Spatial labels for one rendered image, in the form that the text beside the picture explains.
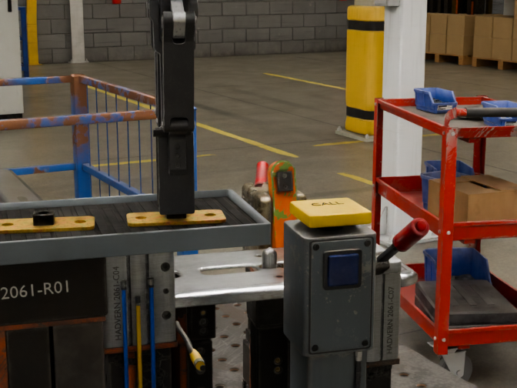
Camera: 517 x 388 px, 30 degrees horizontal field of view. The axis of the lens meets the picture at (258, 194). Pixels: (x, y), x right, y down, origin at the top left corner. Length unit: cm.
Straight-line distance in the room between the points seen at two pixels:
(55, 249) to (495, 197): 254
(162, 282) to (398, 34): 404
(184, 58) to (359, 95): 745
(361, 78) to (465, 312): 504
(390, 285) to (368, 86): 706
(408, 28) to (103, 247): 425
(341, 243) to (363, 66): 729
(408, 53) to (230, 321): 322
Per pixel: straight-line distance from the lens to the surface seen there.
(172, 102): 77
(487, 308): 336
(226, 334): 185
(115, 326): 100
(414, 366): 173
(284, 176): 137
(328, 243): 86
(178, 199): 82
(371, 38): 807
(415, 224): 95
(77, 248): 77
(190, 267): 125
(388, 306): 109
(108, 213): 87
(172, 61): 76
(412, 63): 499
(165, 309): 101
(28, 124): 298
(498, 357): 368
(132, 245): 78
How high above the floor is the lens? 137
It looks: 13 degrees down
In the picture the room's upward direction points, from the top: straight up
